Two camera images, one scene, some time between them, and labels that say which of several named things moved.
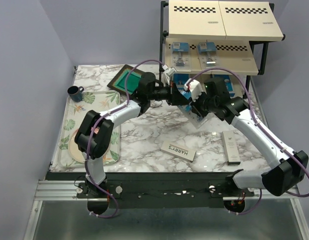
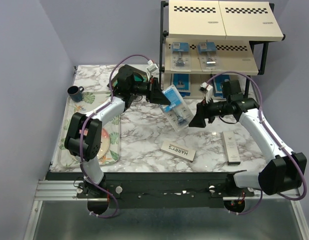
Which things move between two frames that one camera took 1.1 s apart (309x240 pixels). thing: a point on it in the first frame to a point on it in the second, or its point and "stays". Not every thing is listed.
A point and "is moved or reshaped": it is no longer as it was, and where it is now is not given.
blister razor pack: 207,54 stays
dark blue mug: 75,93 stays
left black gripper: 174,97 to 159,98
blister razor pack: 192,115 is moved or reshaped
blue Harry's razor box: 179,79 stays
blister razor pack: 181,56 stays
